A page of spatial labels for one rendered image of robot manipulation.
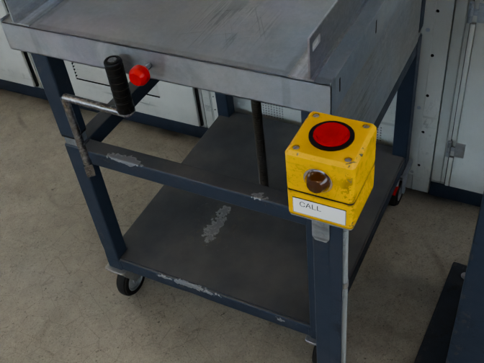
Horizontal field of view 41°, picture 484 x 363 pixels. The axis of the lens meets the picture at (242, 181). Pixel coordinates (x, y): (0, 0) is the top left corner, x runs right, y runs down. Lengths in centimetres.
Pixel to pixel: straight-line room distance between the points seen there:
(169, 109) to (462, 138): 93
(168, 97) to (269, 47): 112
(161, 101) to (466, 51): 99
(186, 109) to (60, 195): 48
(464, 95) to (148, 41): 89
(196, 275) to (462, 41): 83
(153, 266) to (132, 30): 66
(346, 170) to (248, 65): 34
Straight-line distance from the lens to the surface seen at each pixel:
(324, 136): 70
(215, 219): 164
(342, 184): 69
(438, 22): 162
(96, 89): 229
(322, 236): 80
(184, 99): 207
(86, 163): 130
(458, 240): 183
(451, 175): 185
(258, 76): 96
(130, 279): 171
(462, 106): 171
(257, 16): 110
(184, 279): 153
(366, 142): 71
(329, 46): 98
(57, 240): 196
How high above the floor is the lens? 135
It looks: 43 degrees down
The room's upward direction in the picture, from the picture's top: 8 degrees counter-clockwise
